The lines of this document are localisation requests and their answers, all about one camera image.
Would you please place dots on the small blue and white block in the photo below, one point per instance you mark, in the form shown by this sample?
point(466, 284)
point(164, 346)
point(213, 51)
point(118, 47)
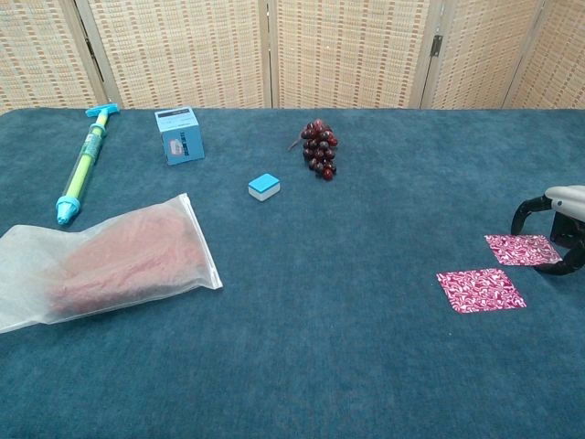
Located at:
point(263, 185)

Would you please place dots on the blue cardboard box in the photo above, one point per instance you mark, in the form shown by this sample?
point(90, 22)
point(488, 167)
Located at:
point(180, 139)

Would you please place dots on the teal felt table cover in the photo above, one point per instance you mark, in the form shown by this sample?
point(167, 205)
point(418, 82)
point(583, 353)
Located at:
point(320, 320)

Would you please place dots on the translucent zip bag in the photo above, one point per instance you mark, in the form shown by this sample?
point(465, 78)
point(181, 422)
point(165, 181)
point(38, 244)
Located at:
point(27, 256)

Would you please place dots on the black screen hinge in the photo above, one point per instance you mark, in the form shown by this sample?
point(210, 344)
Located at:
point(91, 50)
point(438, 46)

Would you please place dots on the green and blue water pump toy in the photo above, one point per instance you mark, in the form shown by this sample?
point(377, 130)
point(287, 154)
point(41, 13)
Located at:
point(84, 157)

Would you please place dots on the woven folding screen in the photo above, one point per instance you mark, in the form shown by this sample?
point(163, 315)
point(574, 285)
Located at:
point(183, 50)

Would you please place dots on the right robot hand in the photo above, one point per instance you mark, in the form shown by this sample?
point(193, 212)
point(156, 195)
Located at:
point(571, 199)

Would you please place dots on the bunch of red grapes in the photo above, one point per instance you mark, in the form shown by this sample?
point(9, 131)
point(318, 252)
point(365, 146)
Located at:
point(320, 148)

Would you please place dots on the pink fabric inside bag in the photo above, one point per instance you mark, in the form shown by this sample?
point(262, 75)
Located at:
point(132, 256)

